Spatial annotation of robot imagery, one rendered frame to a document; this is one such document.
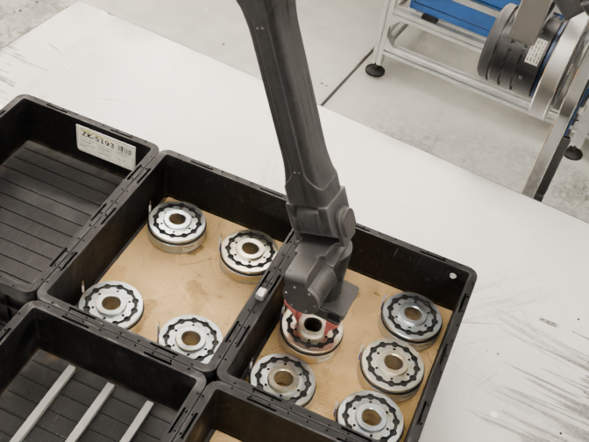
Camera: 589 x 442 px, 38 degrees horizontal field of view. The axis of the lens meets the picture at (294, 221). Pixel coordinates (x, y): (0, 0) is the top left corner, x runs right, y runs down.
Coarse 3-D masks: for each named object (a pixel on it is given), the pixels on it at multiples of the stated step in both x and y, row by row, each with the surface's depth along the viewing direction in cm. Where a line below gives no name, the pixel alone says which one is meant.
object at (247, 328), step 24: (384, 240) 146; (288, 264) 139; (456, 264) 144; (456, 312) 136; (240, 336) 127; (456, 336) 133; (240, 384) 121; (432, 384) 126; (288, 408) 120; (360, 432) 118
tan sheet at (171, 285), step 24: (216, 216) 158; (144, 240) 152; (216, 240) 154; (120, 264) 147; (144, 264) 148; (168, 264) 148; (192, 264) 149; (216, 264) 150; (144, 288) 144; (168, 288) 145; (192, 288) 145; (216, 288) 146; (240, 288) 147; (168, 312) 141; (192, 312) 142; (216, 312) 142; (144, 336) 137
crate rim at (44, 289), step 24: (216, 168) 152; (264, 192) 150; (72, 264) 133; (48, 288) 129; (264, 288) 134; (72, 312) 126; (240, 312) 130; (120, 336) 125; (192, 360) 123; (216, 360) 124
